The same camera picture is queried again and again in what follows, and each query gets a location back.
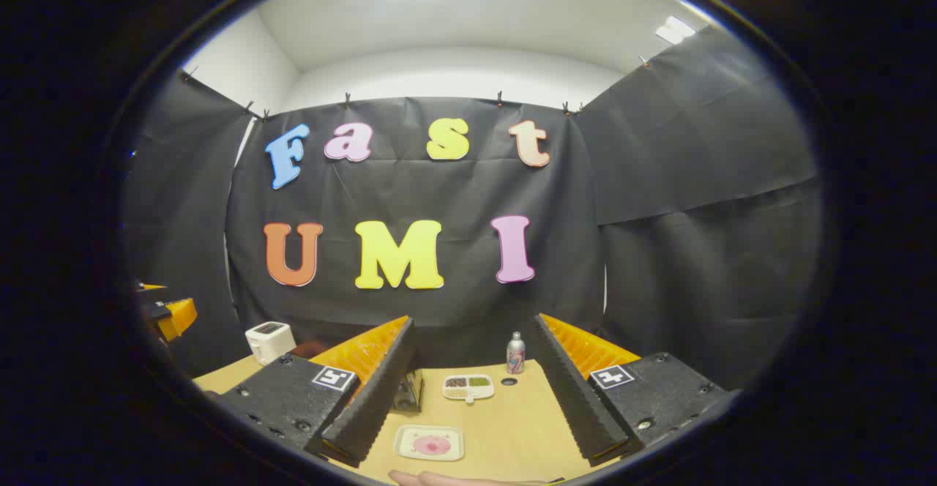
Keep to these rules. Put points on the black electric oven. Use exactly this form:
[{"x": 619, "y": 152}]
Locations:
[{"x": 408, "y": 394}]

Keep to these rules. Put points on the white divided tray of beans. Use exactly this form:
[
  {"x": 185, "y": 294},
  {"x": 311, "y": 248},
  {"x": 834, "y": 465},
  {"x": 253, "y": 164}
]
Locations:
[{"x": 468, "y": 387}]

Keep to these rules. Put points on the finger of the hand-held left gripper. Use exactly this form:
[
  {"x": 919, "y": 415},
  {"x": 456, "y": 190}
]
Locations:
[
  {"x": 152, "y": 288},
  {"x": 179, "y": 318}
]

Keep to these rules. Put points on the black backdrop cloth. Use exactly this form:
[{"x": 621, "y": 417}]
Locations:
[{"x": 439, "y": 193}]

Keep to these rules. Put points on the pink round ham slice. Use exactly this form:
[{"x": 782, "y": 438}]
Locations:
[{"x": 432, "y": 446}]

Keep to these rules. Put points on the small ceiling light panel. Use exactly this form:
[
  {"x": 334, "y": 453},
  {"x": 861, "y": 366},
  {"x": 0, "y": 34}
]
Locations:
[{"x": 673, "y": 30}]

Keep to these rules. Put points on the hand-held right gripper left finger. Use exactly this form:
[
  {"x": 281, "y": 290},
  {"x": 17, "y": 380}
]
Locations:
[{"x": 370, "y": 398}]

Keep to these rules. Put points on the white square plate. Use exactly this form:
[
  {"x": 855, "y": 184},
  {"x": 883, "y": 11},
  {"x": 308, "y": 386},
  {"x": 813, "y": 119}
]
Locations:
[{"x": 405, "y": 443}]

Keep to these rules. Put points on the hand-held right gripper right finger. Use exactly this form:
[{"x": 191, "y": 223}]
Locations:
[{"x": 575, "y": 398}]

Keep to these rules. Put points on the silver spray can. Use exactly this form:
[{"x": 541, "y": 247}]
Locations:
[{"x": 516, "y": 354}]

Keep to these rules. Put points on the white toaster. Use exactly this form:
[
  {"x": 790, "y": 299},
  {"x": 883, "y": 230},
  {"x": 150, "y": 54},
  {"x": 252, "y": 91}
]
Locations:
[{"x": 271, "y": 343}]

